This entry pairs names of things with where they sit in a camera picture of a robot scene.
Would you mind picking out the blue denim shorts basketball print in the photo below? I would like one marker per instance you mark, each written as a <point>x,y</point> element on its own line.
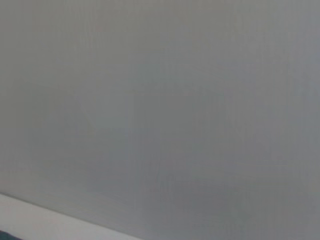
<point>3,237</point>

